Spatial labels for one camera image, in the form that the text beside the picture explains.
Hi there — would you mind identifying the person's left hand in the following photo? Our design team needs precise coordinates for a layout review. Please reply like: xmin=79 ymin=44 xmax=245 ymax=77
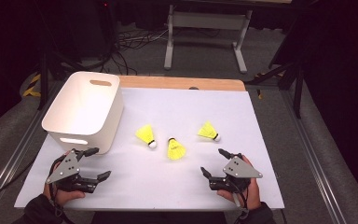
xmin=42 ymin=150 xmax=87 ymax=207

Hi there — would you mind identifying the left hand-held gripper cable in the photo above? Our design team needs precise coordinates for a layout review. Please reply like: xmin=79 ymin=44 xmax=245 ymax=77
xmin=48 ymin=157 xmax=76 ymax=224

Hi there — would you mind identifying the white table mat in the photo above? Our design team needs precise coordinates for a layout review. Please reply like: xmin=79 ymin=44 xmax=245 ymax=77
xmin=13 ymin=87 xmax=285 ymax=210

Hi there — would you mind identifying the metal floor rail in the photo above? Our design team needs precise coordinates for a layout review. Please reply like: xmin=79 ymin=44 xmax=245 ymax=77
xmin=279 ymin=90 xmax=348 ymax=224
xmin=0 ymin=81 xmax=63 ymax=216

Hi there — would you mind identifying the white plastic storage bin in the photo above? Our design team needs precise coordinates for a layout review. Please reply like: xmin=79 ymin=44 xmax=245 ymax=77
xmin=41 ymin=71 xmax=125 ymax=156

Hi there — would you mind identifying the black floor cable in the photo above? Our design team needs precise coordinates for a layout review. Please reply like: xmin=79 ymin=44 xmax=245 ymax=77
xmin=0 ymin=159 xmax=36 ymax=208

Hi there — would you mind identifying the black curtain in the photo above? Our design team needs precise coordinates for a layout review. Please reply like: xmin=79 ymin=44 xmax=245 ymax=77
xmin=301 ymin=0 xmax=358 ymax=218

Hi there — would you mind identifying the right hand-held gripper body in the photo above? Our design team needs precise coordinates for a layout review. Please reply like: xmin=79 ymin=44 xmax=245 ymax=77
xmin=209 ymin=153 xmax=264 ymax=193

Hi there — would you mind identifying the right hand-held gripper cable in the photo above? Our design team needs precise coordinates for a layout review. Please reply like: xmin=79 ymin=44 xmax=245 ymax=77
xmin=227 ymin=179 xmax=251 ymax=224

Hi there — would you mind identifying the yellow shuttlecock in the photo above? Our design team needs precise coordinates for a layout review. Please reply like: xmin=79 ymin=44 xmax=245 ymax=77
xmin=167 ymin=137 xmax=187 ymax=161
xmin=198 ymin=120 xmax=222 ymax=143
xmin=135 ymin=124 xmax=158 ymax=149

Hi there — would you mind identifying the grey metal table frame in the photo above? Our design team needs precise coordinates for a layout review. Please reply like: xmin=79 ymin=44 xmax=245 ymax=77
xmin=163 ymin=4 xmax=254 ymax=75

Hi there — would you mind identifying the person's right hand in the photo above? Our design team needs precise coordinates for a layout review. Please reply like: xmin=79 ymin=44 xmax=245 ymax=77
xmin=216 ymin=154 xmax=262 ymax=211

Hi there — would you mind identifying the black tripod stand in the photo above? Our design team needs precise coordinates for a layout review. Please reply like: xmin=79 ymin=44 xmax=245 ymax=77
xmin=36 ymin=0 xmax=113 ymax=110
xmin=244 ymin=0 xmax=307 ymax=119

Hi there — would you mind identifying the bundle of floor cables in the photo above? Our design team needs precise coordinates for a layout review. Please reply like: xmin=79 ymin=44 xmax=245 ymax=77
xmin=99 ymin=27 xmax=170 ymax=76

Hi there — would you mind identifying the person's dark clothed lap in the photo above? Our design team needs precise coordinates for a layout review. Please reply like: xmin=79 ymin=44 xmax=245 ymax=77
xmin=89 ymin=211 xmax=228 ymax=224

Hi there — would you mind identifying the yellow black floor tape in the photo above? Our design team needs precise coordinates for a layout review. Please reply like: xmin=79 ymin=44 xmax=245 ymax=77
xmin=22 ymin=73 xmax=42 ymax=98
xmin=254 ymin=71 xmax=286 ymax=101

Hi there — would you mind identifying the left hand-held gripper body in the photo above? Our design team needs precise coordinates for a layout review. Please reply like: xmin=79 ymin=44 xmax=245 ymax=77
xmin=45 ymin=148 xmax=101 ymax=194

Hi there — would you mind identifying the hand-held gripper cable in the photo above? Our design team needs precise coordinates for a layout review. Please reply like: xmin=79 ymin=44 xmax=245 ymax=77
xmin=48 ymin=157 xmax=76 ymax=224
xmin=227 ymin=179 xmax=251 ymax=224

